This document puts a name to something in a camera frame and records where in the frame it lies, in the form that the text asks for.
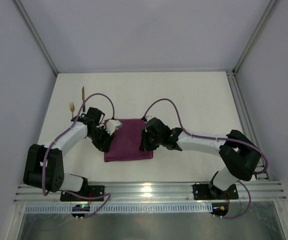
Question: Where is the purple cloth napkin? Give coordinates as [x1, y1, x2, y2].
[104, 118, 154, 163]

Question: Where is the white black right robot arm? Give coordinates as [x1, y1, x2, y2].
[139, 116, 261, 199]

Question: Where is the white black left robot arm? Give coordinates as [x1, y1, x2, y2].
[23, 107, 122, 200]

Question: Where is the left controller board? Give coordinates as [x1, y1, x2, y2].
[71, 203, 90, 220]

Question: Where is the controller board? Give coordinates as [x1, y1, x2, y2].
[71, 203, 90, 220]
[210, 204, 229, 220]

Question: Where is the right controller board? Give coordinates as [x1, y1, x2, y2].
[210, 204, 229, 220]

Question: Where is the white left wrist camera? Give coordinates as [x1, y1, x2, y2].
[105, 119, 123, 135]

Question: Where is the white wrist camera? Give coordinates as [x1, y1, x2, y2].
[141, 115, 153, 122]
[105, 119, 123, 135]

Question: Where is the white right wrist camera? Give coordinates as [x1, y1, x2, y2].
[141, 115, 153, 122]

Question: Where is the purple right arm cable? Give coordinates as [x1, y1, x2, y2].
[141, 98, 269, 221]

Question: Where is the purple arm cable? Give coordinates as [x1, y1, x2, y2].
[141, 98, 269, 221]
[41, 93, 116, 221]

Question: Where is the gold fork black handle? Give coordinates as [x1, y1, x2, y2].
[69, 102, 75, 118]

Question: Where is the gold knife black handle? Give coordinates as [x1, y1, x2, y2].
[81, 86, 86, 113]

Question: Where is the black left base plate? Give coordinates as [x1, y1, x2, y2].
[60, 185, 105, 202]

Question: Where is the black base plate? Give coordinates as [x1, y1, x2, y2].
[192, 182, 239, 201]
[60, 185, 105, 202]

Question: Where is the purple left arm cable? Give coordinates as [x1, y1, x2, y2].
[41, 93, 116, 221]

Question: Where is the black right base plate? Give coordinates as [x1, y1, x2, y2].
[192, 182, 239, 201]

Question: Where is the slotted grey cable duct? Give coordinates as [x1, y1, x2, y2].
[24, 202, 212, 214]

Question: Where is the aluminium right side rail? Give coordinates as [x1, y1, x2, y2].
[225, 70, 271, 181]

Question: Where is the aluminium rail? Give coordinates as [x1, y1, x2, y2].
[225, 70, 271, 181]
[13, 180, 287, 204]

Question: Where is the aluminium front rail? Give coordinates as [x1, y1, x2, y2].
[13, 180, 287, 204]

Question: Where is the left corner frame post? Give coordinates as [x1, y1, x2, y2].
[12, 0, 59, 77]

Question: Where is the corner frame post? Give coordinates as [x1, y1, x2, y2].
[12, 0, 59, 77]
[232, 0, 280, 76]

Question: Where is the right corner frame post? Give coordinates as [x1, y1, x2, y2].
[232, 0, 280, 76]

